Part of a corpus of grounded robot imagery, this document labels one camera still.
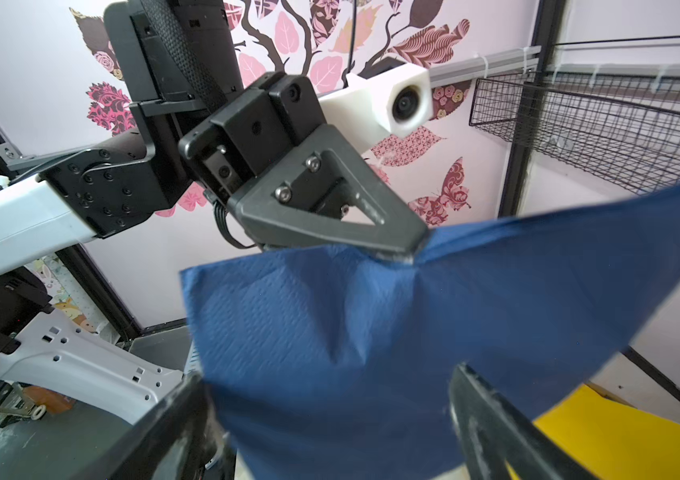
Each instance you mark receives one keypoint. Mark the navy napkin stack box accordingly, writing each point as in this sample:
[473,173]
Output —
[612,440]

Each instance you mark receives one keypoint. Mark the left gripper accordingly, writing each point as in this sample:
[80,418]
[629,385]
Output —
[321,192]

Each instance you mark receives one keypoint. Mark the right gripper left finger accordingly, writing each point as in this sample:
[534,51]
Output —
[179,438]

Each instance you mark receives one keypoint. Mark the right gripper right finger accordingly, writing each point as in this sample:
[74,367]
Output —
[497,440]

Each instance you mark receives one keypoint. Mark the aluminium rail back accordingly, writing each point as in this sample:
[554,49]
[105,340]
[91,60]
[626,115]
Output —
[514,60]

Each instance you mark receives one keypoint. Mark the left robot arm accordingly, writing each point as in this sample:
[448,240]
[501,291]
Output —
[180,65]

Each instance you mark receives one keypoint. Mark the black wire basket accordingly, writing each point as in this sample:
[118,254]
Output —
[616,120]

